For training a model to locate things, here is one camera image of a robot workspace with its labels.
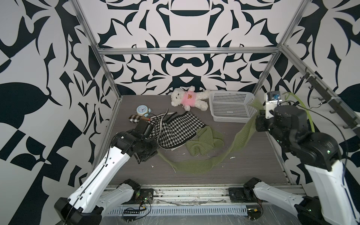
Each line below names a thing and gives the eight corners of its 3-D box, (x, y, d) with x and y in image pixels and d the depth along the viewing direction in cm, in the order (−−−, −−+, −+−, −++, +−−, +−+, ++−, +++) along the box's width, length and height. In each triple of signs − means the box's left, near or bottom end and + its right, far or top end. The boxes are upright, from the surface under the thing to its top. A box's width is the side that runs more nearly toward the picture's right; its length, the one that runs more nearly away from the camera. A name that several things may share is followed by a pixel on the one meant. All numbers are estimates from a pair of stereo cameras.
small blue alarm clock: (134, 113, 108) (133, 111, 106) (140, 105, 113) (139, 103, 111) (146, 117, 105) (146, 115, 103) (152, 109, 110) (151, 107, 108)
